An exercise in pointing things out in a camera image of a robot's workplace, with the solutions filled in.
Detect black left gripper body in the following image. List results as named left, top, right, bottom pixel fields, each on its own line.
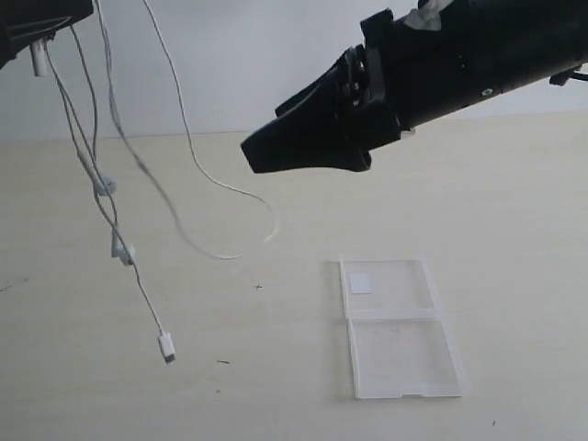
left=1, top=0, right=94, bottom=68

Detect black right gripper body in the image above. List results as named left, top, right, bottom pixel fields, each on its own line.
left=340, top=11, right=400, bottom=152

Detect white wired earphones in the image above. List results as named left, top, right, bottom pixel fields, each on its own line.
left=28, top=0, right=281, bottom=367

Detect white sticker in case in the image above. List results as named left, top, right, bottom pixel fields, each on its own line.
left=349, top=273, right=372, bottom=295

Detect clear plastic hinged case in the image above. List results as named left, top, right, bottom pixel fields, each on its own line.
left=322, top=254, right=469, bottom=401

